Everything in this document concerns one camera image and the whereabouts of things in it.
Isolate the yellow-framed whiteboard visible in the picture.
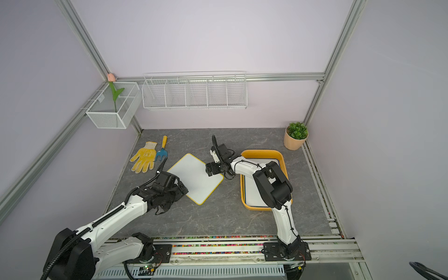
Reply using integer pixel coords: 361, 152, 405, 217
168, 154, 224, 205

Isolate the yellow storage tray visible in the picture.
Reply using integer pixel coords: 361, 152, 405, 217
240, 149, 288, 211

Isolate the blue-framed whiteboard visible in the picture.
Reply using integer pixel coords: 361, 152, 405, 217
243, 176, 270, 211

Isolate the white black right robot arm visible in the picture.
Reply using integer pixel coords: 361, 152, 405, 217
205, 136, 308, 261

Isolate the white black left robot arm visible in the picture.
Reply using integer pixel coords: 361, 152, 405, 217
41, 171, 189, 280

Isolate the yellow dotted work glove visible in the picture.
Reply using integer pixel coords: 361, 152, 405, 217
129, 141, 157, 174

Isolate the beige plant pot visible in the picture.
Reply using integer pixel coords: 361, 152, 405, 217
283, 129, 308, 151

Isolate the white vented front panel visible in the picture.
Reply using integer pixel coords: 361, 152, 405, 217
92, 264, 286, 280

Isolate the green artificial plant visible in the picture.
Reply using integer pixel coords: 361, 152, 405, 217
286, 122, 309, 140

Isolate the pink artificial tulip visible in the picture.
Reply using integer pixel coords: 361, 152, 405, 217
107, 73, 124, 112

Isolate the blue garden fork yellow handle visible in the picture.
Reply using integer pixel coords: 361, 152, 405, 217
155, 135, 168, 161

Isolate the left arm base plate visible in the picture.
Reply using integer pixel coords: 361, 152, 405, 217
126, 244, 173, 264

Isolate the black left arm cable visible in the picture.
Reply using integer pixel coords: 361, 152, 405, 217
40, 157, 169, 280

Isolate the white wire wall shelf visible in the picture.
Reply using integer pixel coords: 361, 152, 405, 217
142, 71, 248, 110

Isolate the white mesh wall basket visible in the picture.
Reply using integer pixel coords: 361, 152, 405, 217
86, 82, 142, 129

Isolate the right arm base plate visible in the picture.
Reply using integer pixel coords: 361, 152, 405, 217
261, 241, 312, 261

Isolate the aluminium frame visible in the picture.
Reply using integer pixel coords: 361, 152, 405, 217
1, 1, 366, 222

